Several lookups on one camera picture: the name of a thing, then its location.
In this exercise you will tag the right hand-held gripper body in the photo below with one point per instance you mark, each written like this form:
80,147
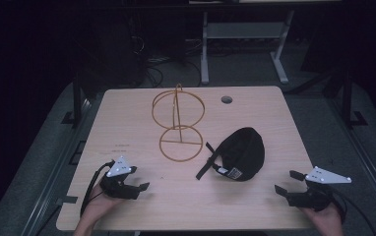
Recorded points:
314,198

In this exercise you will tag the grey metal bracket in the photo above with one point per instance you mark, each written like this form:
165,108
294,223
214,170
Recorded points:
67,199

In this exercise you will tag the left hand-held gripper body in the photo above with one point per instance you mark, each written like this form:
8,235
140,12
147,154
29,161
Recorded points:
118,190

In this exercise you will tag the black cap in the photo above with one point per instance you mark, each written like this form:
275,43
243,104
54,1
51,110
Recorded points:
243,154

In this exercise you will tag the black metal post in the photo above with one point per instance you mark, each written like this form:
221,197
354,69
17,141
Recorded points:
76,101
347,101

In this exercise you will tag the grey metal stand frame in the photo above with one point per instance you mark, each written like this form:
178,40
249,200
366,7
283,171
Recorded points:
241,30

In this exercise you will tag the person's left hand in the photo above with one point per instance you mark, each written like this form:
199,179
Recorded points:
99,203

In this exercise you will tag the aluminium frame rail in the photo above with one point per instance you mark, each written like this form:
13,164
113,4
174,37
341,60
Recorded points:
56,170
366,157

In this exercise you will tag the person's right hand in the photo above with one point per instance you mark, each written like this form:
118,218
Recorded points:
328,218

